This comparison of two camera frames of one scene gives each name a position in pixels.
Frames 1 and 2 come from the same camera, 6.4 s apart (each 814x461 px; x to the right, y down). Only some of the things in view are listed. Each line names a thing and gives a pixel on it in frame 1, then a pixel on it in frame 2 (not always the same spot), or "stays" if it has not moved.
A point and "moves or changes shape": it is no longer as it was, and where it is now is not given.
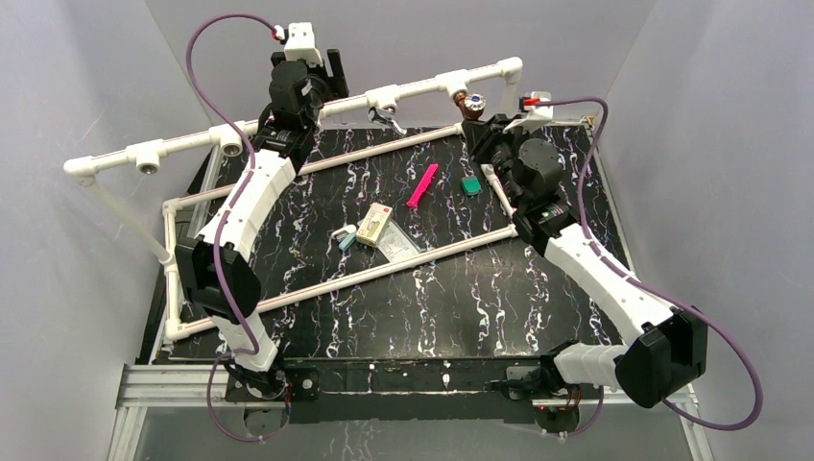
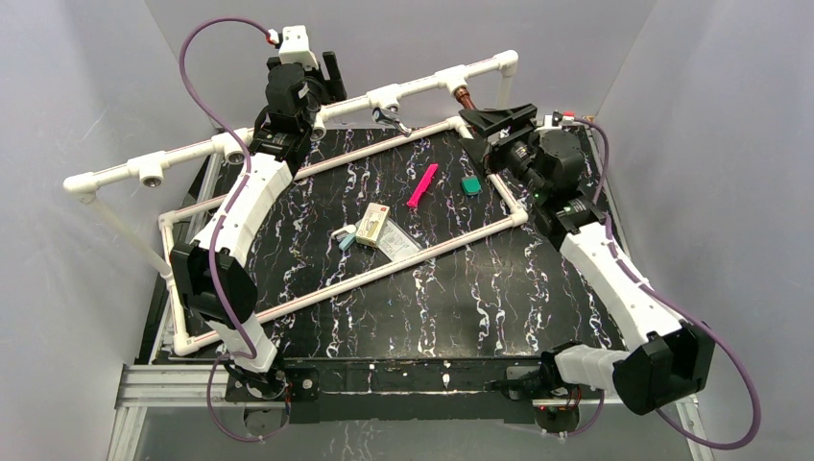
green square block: [471, 185] stays
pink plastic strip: [423, 185] stays
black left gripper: [332, 73] stays
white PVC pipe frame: [383, 102] moves or changes shape
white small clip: [349, 229] stays
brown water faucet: [471, 105] moves or changes shape
